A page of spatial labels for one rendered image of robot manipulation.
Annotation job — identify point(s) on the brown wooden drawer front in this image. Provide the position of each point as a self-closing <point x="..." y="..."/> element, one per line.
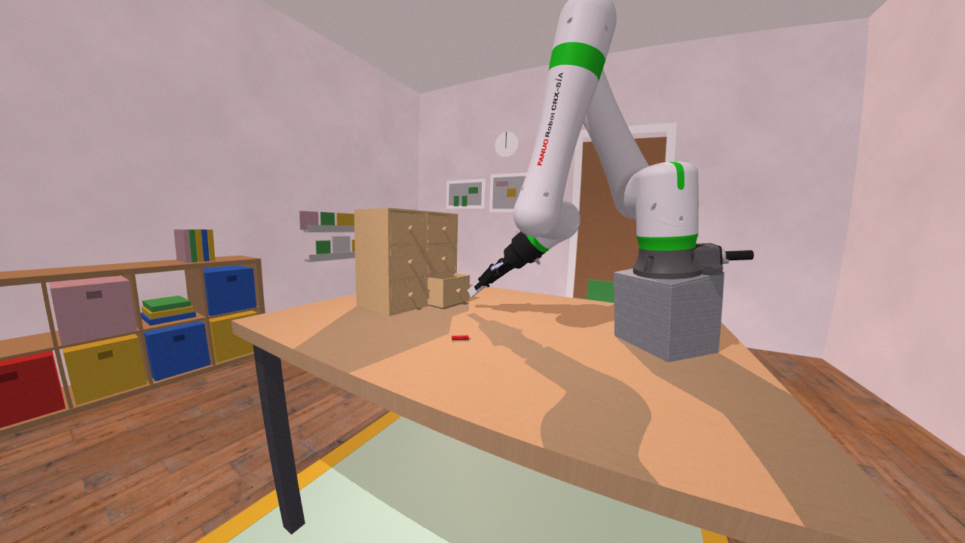
<point x="440" y="258"/>
<point x="438" y="234"/>
<point x="407" y="294"/>
<point x="407" y="228"/>
<point x="447" y="289"/>
<point x="407" y="261"/>

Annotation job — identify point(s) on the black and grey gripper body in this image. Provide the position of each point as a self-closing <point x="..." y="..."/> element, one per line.
<point x="511" y="259"/>

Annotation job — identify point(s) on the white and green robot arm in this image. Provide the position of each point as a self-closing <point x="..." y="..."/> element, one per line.
<point x="663" y="198"/>

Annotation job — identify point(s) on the small wooden chest of drawers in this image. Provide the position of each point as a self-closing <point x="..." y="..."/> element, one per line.
<point x="372" y="257"/>

